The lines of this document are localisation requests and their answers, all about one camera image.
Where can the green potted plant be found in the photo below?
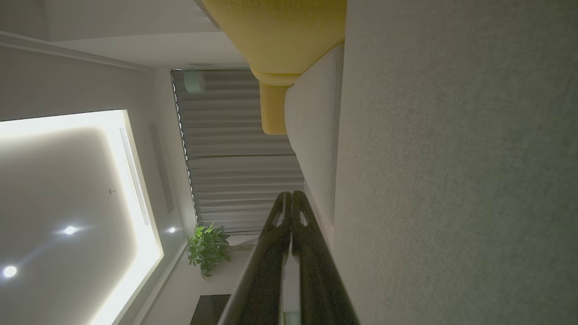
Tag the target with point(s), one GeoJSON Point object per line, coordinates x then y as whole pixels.
{"type": "Point", "coordinates": [207, 250]}

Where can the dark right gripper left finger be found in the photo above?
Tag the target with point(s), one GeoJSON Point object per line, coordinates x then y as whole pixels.
{"type": "Point", "coordinates": [262, 280]}

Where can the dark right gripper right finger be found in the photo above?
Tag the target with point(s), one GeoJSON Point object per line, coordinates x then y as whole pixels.
{"type": "Point", "coordinates": [320, 289]}

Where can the wide yellow sofa backrest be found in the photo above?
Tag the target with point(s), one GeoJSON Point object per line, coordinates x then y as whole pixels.
{"type": "Point", "coordinates": [280, 36]}

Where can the large grey sofa seat cushion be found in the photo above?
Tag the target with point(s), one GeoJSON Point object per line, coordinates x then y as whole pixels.
{"type": "Point", "coordinates": [451, 180]}

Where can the grey pleated curtain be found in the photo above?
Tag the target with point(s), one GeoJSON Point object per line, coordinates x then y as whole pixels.
{"type": "Point", "coordinates": [239, 149]}

